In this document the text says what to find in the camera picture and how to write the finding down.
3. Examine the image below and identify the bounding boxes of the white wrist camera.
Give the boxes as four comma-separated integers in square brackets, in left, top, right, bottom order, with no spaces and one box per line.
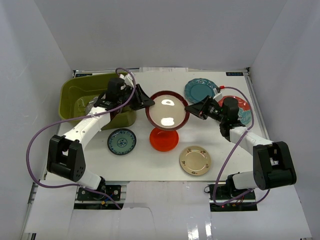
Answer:
[213,87,223,101]
[119,73,134,87]

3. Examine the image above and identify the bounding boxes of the green blue patterned small plate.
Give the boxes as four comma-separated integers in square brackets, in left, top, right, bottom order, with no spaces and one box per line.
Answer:
[107,128,137,156]

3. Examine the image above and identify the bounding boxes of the red and teal floral plate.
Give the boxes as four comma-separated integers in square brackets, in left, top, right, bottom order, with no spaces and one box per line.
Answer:
[218,95,252,126]

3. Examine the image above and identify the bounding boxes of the grey deer plate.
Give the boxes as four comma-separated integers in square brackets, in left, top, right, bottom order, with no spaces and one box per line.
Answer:
[85,96,98,115]

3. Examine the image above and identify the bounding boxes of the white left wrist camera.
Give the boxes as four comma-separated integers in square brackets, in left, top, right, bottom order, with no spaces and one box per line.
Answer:
[119,73,134,87]

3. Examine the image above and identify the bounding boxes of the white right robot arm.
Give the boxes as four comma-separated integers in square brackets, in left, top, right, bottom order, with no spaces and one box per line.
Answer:
[185,96,297,201]

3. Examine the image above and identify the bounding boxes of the olive green plastic bin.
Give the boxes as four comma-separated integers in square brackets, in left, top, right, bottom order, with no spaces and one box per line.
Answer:
[58,73,137,130]

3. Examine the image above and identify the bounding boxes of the orange glossy plate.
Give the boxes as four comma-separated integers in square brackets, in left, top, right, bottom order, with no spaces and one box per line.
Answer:
[149,128,179,152]

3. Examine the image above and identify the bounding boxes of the white paper sheets at back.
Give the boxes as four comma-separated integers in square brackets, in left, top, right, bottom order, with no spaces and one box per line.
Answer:
[139,67,189,73]

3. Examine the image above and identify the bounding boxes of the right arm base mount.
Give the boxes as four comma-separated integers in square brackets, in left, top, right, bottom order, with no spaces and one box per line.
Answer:
[203,184,258,213]

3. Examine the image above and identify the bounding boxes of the teal scalloped plate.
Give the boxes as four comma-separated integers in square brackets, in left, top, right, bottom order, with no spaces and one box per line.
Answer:
[184,78,218,104]

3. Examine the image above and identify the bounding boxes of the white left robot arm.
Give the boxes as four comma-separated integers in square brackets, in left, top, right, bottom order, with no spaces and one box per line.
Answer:
[46,77,155,200]

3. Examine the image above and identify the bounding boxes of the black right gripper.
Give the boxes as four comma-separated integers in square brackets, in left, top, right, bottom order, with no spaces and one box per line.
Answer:
[184,95,226,124]

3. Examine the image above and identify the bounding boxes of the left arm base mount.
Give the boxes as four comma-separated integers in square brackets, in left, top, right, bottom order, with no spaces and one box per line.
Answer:
[74,185,124,210]

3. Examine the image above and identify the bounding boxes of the cream floral plate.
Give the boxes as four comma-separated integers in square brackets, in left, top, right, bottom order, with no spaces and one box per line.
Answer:
[179,145,212,177]

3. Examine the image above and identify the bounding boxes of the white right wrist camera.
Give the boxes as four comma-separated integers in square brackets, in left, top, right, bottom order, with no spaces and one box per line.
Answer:
[213,87,223,101]

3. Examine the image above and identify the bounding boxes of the dark red rimmed cream plate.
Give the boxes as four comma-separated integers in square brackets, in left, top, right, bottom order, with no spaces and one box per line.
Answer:
[145,90,190,131]

